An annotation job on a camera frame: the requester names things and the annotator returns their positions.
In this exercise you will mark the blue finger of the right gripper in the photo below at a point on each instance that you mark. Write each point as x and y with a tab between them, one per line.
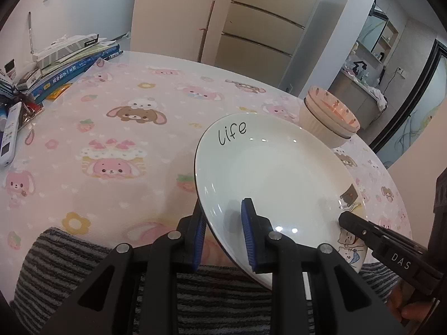
371	234

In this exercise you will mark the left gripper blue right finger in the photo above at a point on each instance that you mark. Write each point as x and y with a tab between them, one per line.
255	229

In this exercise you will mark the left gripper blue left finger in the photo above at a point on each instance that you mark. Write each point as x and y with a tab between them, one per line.
193	229

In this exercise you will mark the white life plate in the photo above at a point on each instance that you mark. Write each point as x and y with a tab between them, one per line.
292	178

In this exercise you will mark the white bowl black rim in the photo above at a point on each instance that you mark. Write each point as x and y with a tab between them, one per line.
311	123

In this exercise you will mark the person's right hand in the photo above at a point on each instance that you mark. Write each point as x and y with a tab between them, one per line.
420	317

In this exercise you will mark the striped grey black sweater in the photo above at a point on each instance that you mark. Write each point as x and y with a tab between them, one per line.
70	286

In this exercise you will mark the pink cartoon tablecloth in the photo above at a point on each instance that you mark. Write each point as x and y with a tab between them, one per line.
111	160

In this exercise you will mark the beige bathroom vanity cabinet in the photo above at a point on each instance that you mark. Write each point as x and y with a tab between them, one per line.
356	97

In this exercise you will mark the white cloth on sink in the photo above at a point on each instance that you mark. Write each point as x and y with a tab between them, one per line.
380	99

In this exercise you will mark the black framed glass door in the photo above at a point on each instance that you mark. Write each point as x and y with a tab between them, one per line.
417	111

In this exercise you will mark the black faucet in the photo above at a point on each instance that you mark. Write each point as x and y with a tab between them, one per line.
359	66

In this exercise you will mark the beige three-door refrigerator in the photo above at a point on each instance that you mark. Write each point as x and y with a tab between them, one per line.
260	37

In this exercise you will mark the bathroom mirror cabinet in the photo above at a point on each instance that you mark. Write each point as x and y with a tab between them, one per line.
378	35

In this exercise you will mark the red broom with dustpan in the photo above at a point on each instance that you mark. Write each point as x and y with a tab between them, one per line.
204	32

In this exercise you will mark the white remote control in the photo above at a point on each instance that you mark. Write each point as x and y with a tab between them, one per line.
9	139

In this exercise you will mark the stack of books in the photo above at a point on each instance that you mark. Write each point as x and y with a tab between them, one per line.
60	73

